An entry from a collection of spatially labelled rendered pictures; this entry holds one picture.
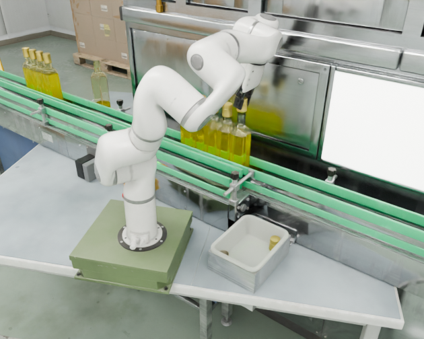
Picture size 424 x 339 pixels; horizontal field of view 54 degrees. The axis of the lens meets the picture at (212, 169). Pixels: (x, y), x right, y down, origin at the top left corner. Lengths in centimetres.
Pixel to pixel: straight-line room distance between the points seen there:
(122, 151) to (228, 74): 32
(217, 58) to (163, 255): 62
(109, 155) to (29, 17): 679
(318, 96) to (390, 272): 58
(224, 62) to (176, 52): 80
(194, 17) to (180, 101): 73
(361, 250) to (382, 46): 60
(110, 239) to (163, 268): 22
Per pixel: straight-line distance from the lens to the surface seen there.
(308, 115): 144
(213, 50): 97
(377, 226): 132
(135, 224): 127
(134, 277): 128
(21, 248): 156
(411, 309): 173
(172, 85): 94
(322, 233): 139
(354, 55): 133
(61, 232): 158
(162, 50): 179
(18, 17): 767
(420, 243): 131
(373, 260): 137
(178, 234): 134
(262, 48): 111
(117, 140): 104
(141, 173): 116
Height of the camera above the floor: 170
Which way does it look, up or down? 31 degrees down
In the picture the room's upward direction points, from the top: straight up
